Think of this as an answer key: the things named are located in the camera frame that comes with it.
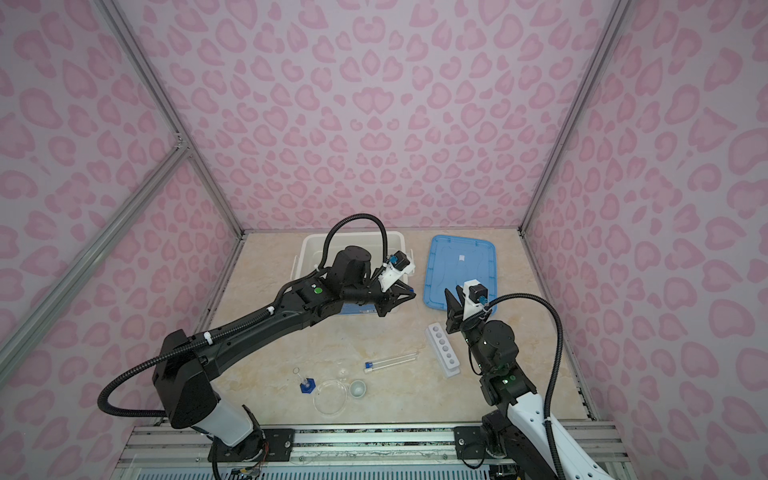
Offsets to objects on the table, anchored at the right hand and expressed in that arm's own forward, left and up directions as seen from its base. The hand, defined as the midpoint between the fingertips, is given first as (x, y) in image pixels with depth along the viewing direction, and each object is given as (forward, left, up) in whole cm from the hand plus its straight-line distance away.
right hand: (452, 287), depth 73 cm
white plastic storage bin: (+22, +42, -12) cm, 49 cm away
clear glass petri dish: (-20, +32, -24) cm, 44 cm away
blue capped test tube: (-1, +10, +1) cm, 10 cm away
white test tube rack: (-7, +1, -20) cm, 22 cm away
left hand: (-1, +9, +1) cm, 9 cm away
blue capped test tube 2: (-11, +21, -25) cm, 34 cm away
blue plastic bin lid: (+28, -5, -25) cm, 38 cm away
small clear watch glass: (-13, +29, -25) cm, 40 cm away
